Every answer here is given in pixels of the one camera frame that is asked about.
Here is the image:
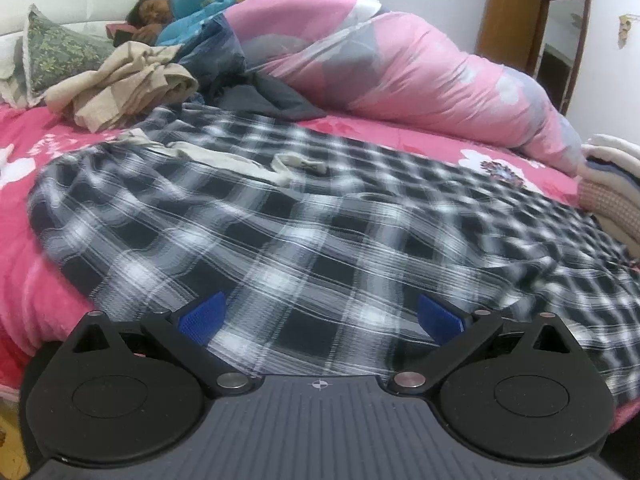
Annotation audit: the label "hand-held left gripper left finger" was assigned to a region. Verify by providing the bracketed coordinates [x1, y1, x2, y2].
[74, 291, 252, 397]

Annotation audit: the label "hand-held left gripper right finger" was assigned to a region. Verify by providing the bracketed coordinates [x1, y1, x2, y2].
[391, 293, 572, 397]

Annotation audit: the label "black white plaid shirt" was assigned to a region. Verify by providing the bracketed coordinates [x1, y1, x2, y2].
[27, 105, 640, 406]

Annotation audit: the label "stack of folded clothes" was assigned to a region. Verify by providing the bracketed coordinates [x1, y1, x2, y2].
[577, 132, 640, 256]

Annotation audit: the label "beige crumpled clothes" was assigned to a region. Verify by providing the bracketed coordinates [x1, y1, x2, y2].
[45, 42, 201, 133]

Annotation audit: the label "pink floral bed sheet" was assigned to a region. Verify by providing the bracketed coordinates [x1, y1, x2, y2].
[0, 102, 640, 431]

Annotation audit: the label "dark grey garment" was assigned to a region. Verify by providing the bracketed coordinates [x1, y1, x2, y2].
[205, 72, 326, 123]

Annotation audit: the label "pink floral quilt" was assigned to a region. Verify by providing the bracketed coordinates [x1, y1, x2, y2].
[220, 0, 588, 178]

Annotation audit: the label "dark blue garment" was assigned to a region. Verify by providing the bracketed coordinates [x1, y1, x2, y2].
[177, 15, 251, 96]

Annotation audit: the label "green patterned pillow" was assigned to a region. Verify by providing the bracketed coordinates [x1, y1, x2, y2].
[22, 5, 118, 106]

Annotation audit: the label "brown wooden door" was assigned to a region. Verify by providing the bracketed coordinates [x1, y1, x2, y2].
[480, 0, 543, 81]

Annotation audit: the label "white cloth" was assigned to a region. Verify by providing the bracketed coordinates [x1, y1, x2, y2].
[0, 35, 31, 108]

